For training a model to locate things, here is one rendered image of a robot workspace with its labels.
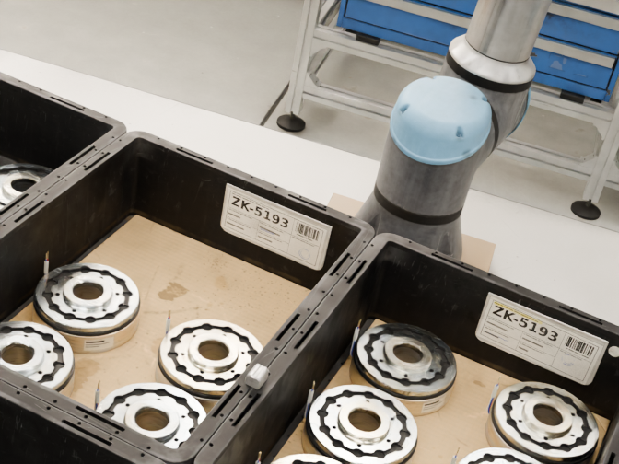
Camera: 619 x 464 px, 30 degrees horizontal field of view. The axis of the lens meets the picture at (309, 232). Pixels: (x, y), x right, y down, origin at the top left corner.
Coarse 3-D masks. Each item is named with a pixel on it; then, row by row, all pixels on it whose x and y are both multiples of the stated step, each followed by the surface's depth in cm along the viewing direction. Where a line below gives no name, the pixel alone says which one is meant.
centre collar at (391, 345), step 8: (392, 344) 114; (400, 344) 115; (408, 344) 115; (416, 344) 115; (424, 344) 115; (384, 352) 113; (392, 352) 113; (424, 352) 114; (392, 360) 112; (400, 360) 112; (424, 360) 113; (400, 368) 112; (408, 368) 112; (416, 368) 112; (424, 368) 112
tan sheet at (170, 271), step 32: (128, 224) 129; (96, 256) 123; (128, 256) 124; (160, 256) 125; (192, 256) 126; (224, 256) 127; (160, 288) 121; (192, 288) 122; (224, 288) 123; (256, 288) 124; (288, 288) 125; (160, 320) 117; (224, 320) 118; (256, 320) 119; (128, 352) 112; (96, 384) 108; (128, 384) 109
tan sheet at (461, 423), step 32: (352, 384) 114; (480, 384) 117; (512, 384) 118; (416, 416) 112; (448, 416) 112; (480, 416) 113; (288, 448) 105; (416, 448) 108; (448, 448) 109; (480, 448) 110
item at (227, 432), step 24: (384, 240) 117; (408, 240) 118; (360, 264) 113; (456, 264) 116; (336, 288) 110; (504, 288) 114; (552, 312) 113; (576, 312) 113; (312, 336) 103; (288, 360) 100; (264, 384) 97; (240, 408) 94; (216, 432) 92; (216, 456) 90
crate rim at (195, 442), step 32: (96, 160) 120; (192, 160) 124; (64, 192) 115; (288, 192) 121; (0, 224) 109; (352, 224) 119; (352, 256) 114; (320, 288) 109; (288, 320) 104; (32, 384) 93; (96, 416) 91; (224, 416) 93; (160, 448) 89; (192, 448) 90
